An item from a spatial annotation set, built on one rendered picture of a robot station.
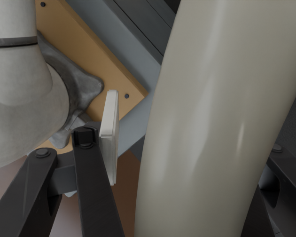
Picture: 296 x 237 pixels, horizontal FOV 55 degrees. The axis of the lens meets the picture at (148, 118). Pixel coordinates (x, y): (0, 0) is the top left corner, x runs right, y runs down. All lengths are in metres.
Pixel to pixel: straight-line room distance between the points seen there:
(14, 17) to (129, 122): 0.30
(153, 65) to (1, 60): 0.27
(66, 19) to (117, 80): 0.14
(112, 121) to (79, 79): 0.40
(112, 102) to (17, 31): 0.26
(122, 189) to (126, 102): 1.18
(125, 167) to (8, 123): 1.25
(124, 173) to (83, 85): 1.13
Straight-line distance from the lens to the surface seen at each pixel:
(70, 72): 0.55
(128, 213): 1.77
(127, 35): 0.56
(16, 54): 0.41
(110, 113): 0.16
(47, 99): 0.46
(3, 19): 0.41
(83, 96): 0.55
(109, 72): 0.54
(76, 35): 0.56
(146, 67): 0.55
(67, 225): 2.02
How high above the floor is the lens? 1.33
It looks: 66 degrees down
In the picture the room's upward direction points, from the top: 141 degrees counter-clockwise
